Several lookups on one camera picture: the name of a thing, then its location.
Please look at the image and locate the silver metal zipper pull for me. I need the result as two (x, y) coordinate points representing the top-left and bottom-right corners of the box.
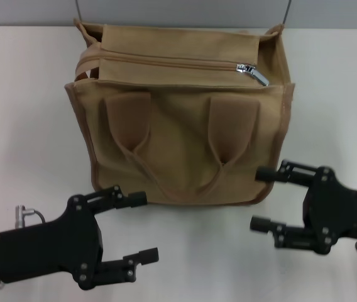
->
(235, 62), (271, 87)

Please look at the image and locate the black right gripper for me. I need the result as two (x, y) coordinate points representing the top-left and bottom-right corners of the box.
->
(250, 159), (357, 256)

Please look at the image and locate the left gripper cable with connector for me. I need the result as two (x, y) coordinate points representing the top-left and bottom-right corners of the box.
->
(14, 204), (47, 228)

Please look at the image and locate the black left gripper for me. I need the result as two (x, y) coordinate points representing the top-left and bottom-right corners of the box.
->
(0, 194), (160, 291)

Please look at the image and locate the khaki canvas food bag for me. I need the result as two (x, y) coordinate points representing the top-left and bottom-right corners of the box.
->
(65, 17), (296, 208)

